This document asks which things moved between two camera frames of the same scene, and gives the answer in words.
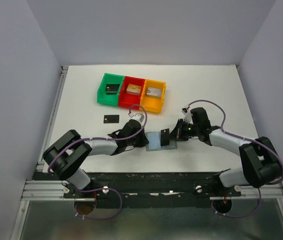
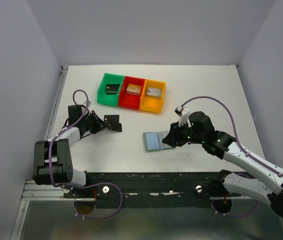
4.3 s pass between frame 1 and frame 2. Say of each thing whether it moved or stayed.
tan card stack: stayed
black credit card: stayed
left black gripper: moved
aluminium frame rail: stayed
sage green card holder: stayed
